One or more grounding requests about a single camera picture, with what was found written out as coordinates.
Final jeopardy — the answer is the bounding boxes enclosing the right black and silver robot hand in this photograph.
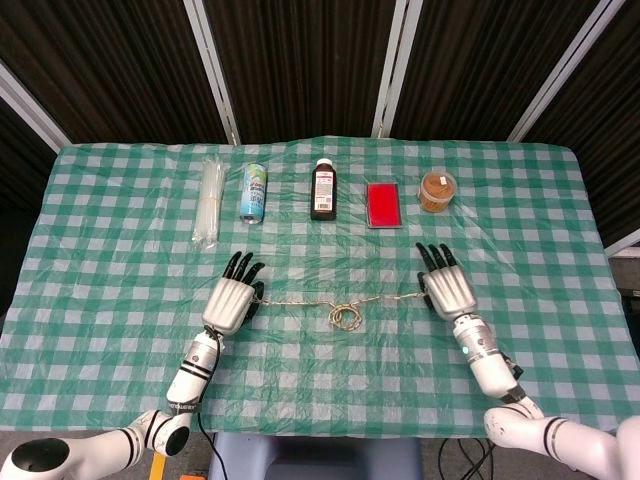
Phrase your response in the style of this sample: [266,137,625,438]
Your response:
[415,242,479,321]

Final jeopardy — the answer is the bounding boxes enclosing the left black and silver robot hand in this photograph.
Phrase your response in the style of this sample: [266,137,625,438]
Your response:
[201,251,266,335]

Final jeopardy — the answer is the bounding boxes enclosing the beige braided rope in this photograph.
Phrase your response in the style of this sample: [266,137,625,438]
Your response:
[252,292,434,332]

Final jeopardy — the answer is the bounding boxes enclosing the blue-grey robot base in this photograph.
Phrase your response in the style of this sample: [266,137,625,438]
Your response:
[207,430,424,480]

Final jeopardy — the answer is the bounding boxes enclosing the clear cup of snacks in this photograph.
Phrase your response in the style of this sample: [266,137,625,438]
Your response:
[418,169,459,213]

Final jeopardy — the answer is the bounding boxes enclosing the white zip tie bundle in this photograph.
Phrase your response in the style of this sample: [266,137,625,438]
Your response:
[192,155,229,249]

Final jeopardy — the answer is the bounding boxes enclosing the red flat case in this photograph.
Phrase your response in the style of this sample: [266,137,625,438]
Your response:
[366,181,405,230]

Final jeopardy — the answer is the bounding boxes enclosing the light blue spray can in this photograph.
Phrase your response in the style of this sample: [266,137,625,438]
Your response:
[238,162,270,226]

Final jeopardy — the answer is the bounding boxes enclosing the green checkered tablecloth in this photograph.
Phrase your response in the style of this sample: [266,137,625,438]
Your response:
[0,134,640,434]

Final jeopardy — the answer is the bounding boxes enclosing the brown bottle with white cap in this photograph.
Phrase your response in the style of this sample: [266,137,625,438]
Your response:
[309,158,339,222]

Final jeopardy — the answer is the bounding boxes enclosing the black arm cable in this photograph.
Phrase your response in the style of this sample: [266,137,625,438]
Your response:
[194,324,229,480]

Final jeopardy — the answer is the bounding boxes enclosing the black floor cables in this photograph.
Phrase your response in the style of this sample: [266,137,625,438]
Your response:
[437,437,499,480]

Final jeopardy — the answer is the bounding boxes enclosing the white partition frame post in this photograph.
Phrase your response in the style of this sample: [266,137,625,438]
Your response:
[372,0,424,139]
[604,232,640,259]
[183,0,240,146]
[0,62,70,152]
[505,0,627,143]

